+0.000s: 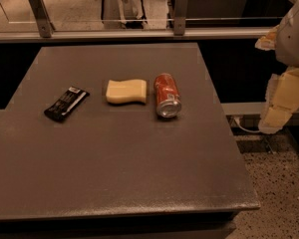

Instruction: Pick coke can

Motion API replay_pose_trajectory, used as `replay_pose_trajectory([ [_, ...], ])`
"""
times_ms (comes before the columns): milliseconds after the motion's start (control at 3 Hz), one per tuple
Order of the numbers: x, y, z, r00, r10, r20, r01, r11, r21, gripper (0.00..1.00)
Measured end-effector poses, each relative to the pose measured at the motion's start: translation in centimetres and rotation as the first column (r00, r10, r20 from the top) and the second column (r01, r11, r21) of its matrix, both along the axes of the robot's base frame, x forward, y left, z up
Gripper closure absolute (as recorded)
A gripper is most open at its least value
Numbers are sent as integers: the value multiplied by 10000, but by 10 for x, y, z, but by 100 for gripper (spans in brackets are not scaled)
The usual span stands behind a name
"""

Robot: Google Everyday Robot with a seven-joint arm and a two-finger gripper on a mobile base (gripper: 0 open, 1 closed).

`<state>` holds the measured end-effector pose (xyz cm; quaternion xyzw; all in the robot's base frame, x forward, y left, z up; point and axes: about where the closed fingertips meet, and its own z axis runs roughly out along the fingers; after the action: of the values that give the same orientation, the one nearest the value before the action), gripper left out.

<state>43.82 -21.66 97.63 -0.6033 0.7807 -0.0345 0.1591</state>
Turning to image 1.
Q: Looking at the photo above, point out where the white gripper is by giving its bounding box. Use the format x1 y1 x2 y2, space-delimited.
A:
255 0 299 134

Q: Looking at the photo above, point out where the red coke can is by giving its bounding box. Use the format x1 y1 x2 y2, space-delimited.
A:
153 73 181 119

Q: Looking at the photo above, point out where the yellow sponge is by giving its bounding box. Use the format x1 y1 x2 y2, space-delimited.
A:
106 80 147 105

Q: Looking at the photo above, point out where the black snack bar wrapper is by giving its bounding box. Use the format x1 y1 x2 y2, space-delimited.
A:
44 87 90 122

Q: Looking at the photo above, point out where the grey horizontal rail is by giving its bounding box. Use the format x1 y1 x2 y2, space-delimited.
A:
0 27 271 43

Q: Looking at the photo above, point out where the white cable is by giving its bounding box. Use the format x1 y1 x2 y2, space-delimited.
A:
231 116 262 133

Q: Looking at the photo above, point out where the right metal railing bracket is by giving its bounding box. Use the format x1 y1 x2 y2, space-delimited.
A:
173 0 188 36

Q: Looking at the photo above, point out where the metal railing bracket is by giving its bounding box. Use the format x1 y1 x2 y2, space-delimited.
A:
28 0 54 38
173 0 188 36

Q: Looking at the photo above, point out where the left metal railing bracket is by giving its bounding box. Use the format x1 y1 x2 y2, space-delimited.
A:
28 0 54 38

